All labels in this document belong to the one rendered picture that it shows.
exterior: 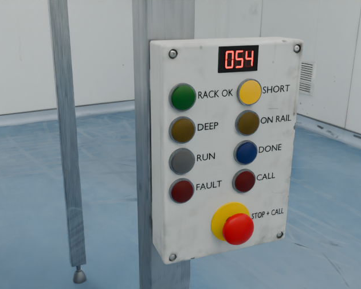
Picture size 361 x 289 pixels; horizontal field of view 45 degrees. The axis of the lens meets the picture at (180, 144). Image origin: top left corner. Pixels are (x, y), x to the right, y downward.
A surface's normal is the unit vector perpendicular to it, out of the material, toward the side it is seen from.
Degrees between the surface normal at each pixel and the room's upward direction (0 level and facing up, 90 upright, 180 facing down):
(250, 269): 0
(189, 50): 90
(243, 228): 85
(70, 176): 90
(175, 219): 90
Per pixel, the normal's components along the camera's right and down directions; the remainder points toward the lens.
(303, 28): -0.87, 0.15
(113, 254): 0.01, -0.95
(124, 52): 0.49, 0.29
